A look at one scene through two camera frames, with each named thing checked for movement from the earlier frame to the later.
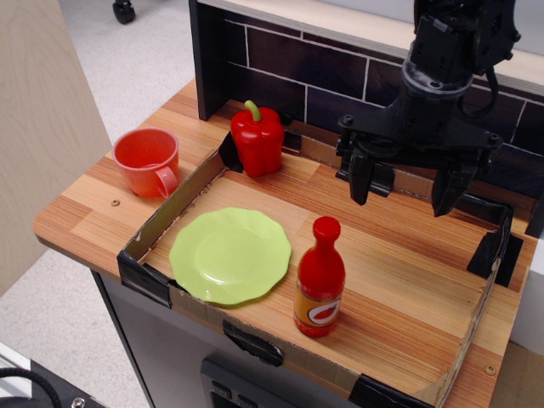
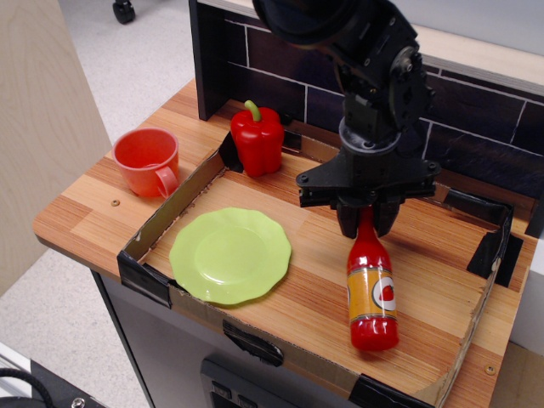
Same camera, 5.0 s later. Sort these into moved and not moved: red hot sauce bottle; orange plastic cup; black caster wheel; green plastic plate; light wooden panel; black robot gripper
Moved: black robot gripper; red hot sauce bottle
Not moved: black caster wheel; light wooden panel; orange plastic cup; green plastic plate
